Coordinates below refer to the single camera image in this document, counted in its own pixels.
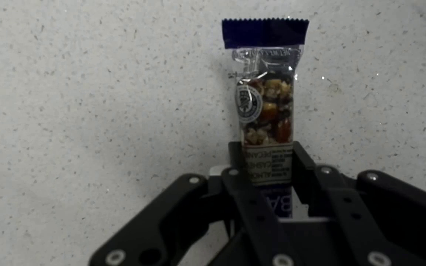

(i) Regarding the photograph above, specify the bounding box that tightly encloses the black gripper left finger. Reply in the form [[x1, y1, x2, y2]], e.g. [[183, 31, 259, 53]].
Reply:
[[89, 167, 293, 266]]

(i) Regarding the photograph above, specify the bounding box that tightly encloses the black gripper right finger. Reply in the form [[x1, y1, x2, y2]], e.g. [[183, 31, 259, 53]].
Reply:
[[288, 143, 426, 266]]

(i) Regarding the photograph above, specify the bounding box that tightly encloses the chocolate nut bar wrapper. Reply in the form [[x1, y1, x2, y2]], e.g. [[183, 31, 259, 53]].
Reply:
[[222, 18, 309, 217]]

